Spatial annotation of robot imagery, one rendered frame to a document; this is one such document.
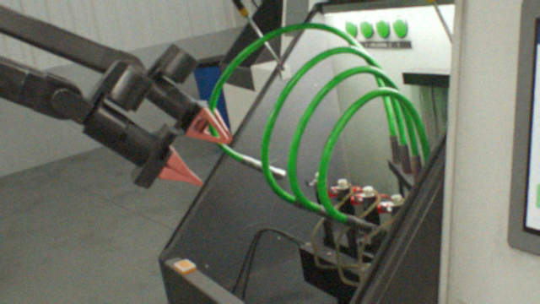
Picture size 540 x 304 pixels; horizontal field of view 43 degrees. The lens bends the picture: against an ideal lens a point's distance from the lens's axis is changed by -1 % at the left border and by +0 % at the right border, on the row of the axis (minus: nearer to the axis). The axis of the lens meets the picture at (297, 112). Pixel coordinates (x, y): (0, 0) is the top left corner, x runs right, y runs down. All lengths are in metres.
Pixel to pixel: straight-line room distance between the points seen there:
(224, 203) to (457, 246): 0.71
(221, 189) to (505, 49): 0.85
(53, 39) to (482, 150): 0.89
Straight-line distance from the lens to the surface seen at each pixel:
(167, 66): 1.43
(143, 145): 1.07
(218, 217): 1.64
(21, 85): 1.04
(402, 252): 1.07
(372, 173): 1.72
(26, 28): 1.50
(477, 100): 1.04
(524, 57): 0.98
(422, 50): 1.47
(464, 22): 1.07
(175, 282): 1.57
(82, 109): 1.04
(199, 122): 1.39
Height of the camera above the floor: 1.53
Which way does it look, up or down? 11 degrees down
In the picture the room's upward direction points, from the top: 10 degrees counter-clockwise
